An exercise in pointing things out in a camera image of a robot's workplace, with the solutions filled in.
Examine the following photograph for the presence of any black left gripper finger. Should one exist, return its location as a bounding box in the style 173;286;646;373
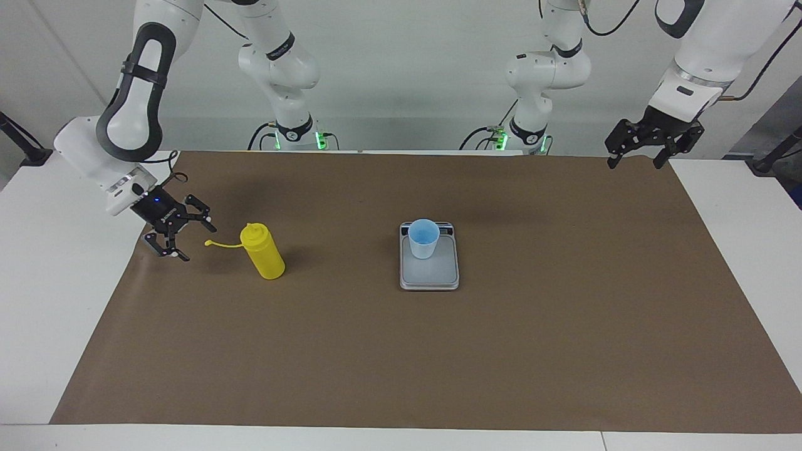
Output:
652;128;704;169
605;118;634;170

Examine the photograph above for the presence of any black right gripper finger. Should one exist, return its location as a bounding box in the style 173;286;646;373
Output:
145;228;191;262
182;194;219;233

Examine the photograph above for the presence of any yellow squeeze bottle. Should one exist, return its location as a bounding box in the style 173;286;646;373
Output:
205;222;286;280

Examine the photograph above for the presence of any light blue plastic cup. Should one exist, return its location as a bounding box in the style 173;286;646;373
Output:
408;219;440;260

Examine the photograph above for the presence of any silver digital kitchen scale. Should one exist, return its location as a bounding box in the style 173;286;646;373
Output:
399;221;460;291

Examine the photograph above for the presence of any brown table mat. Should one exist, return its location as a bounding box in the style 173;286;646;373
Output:
50;150;802;434

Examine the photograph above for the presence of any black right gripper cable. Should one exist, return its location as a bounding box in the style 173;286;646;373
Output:
143;0;251;185

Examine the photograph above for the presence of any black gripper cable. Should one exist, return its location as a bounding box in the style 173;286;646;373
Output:
580;0;802;102
143;0;251;185

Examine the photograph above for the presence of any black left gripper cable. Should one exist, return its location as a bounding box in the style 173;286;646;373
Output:
580;0;802;102

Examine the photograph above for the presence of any black camera stand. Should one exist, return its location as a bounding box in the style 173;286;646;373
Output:
752;125;802;175
0;111;54;167

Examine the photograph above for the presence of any black right arm base cable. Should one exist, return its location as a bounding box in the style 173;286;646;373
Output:
247;121;279;151

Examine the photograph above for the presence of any black arm base cable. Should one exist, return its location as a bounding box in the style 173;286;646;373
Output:
247;121;279;151
459;99;521;151

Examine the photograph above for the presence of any black left arm base cable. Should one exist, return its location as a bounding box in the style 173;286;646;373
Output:
459;99;521;151

